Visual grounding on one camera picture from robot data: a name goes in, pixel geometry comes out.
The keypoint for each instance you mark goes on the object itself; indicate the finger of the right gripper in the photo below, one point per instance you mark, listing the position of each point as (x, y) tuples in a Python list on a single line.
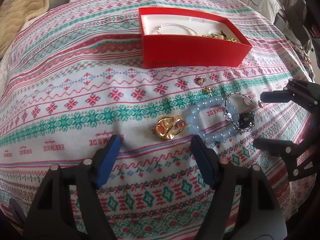
[(280, 96), (275, 148)]

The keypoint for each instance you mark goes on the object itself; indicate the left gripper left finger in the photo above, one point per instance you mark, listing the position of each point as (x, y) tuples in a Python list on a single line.
[(51, 215)]

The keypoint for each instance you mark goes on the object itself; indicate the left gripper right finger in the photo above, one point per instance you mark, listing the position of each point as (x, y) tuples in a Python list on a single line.
[(259, 215)]

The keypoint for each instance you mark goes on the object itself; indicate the red gold earring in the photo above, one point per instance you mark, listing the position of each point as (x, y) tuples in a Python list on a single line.
[(199, 80)]

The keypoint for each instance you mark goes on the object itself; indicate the gold ring brooch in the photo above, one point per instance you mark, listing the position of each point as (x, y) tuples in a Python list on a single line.
[(169, 126)]

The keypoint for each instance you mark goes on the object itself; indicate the red jewelry box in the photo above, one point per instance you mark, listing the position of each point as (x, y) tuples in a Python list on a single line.
[(173, 37)]

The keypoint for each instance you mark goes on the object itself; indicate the patterned knit bedspread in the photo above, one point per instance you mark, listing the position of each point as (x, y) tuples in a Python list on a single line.
[(74, 77)]

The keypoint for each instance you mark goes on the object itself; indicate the beige fleece blanket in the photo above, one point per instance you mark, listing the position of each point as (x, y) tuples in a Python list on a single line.
[(14, 14)]

